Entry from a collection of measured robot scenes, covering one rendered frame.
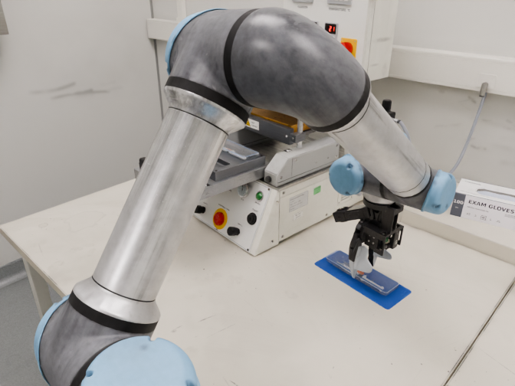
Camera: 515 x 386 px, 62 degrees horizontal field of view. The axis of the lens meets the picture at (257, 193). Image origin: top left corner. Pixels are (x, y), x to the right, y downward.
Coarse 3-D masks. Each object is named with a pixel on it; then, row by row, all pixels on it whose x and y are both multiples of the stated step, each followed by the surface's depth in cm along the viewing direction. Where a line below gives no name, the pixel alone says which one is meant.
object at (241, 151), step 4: (228, 140) 122; (228, 144) 120; (232, 144) 120; (236, 144) 120; (224, 148) 117; (228, 148) 117; (232, 148) 117; (236, 148) 117; (240, 148) 117; (244, 148) 117; (232, 152) 114; (236, 152) 114; (240, 152) 114; (244, 152) 114; (248, 152) 114; (252, 152) 114; (256, 152) 114; (244, 156) 112
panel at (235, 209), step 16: (224, 192) 125; (256, 192) 117; (208, 208) 129; (224, 208) 125; (240, 208) 120; (256, 208) 116; (208, 224) 129; (224, 224) 124; (240, 224) 119; (256, 224) 115; (240, 240) 119
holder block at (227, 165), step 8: (224, 152) 116; (224, 160) 112; (232, 160) 112; (240, 160) 112; (248, 160) 112; (256, 160) 113; (264, 160) 115; (216, 168) 107; (224, 168) 107; (232, 168) 108; (240, 168) 110; (248, 168) 112; (216, 176) 105; (224, 176) 107
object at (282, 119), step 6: (252, 114) 128; (258, 114) 126; (264, 114) 126; (270, 114) 126; (276, 114) 126; (282, 114) 126; (270, 120) 123; (276, 120) 121; (282, 120) 121; (288, 120) 121; (294, 120) 121; (288, 126) 118; (294, 126) 118; (306, 126) 121; (306, 132) 122
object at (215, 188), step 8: (136, 168) 113; (256, 168) 113; (264, 168) 114; (136, 176) 113; (232, 176) 109; (240, 176) 109; (248, 176) 111; (256, 176) 113; (208, 184) 105; (216, 184) 105; (224, 184) 107; (232, 184) 109; (240, 184) 110; (208, 192) 104; (216, 192) 106; (200, 200) 103
